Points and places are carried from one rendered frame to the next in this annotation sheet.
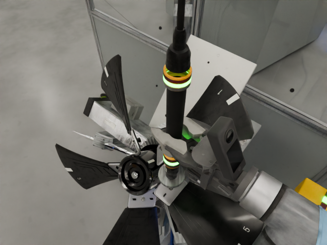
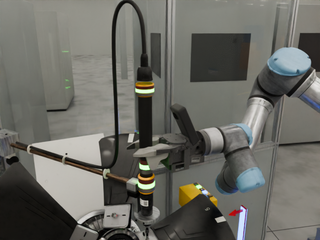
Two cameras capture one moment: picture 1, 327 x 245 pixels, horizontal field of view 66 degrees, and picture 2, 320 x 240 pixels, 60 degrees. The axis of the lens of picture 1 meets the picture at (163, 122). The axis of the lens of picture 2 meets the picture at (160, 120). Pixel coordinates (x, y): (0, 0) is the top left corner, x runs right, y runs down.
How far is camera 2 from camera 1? 56 cm
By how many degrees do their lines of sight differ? 61
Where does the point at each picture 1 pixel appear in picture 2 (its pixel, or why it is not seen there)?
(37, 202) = not seen: outside the picture
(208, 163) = (183, 140)
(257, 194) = (213, 134)
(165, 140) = (152, 148)
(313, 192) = (191, 189)
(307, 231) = (238, 130)
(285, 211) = (226, 130)
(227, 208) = (187, 212)
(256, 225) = (207, 202)
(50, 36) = not seen: outside the picture
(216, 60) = (72, 148)
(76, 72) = not seen: outside the picture
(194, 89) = (71, 182)
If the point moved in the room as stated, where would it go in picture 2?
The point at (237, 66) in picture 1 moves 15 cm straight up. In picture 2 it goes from (91, 142) to (88, 104)
